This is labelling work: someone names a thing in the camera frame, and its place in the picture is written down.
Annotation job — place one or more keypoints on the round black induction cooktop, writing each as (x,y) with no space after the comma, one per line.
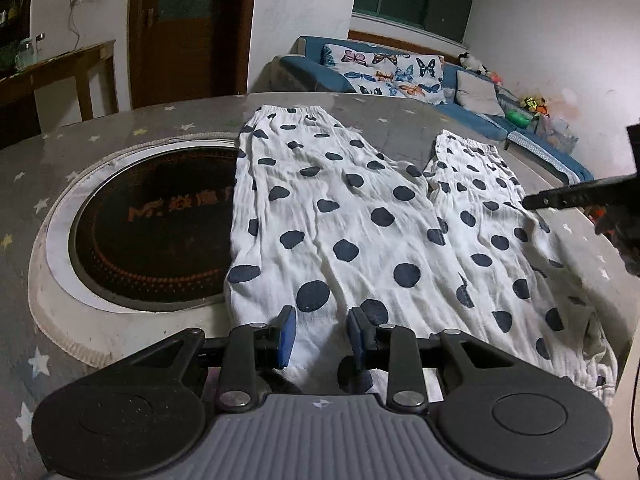
(150,230)

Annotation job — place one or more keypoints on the clear plastic storage box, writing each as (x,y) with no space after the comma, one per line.
(556,134)

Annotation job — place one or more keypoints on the blue sofa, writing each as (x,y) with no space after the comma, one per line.
(480,122)

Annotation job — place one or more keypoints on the grey cushion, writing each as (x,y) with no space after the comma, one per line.
(479,92)

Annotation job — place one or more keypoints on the brown wooden door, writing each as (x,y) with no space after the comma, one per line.
(190,50)

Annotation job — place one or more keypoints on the white polka dot pants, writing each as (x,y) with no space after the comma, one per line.
(350,220)

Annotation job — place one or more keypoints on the green toy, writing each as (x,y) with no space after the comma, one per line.
(518,117)

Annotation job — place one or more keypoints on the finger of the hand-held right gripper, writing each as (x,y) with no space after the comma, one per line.
(560,197)

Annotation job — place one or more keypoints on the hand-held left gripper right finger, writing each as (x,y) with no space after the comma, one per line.
(357,337)

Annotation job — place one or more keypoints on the grey star-patterned tablecloth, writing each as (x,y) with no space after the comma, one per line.
(30,200)

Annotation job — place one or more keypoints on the glass jar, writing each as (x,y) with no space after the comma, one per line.
(29,52)

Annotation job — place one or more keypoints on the butterfly print pillow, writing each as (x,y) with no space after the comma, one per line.
(385,72)

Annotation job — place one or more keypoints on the black and white plush toy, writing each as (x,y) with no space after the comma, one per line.
(472,62)

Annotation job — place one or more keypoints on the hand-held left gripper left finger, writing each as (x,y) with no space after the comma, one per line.
(286,336)

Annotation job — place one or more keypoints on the dark wooden shelf cabinet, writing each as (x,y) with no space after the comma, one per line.
(12,15)

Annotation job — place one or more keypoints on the pile of colourful toys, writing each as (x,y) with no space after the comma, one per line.
(535,104)

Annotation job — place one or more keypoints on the wooden side table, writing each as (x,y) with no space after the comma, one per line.
(60,65)

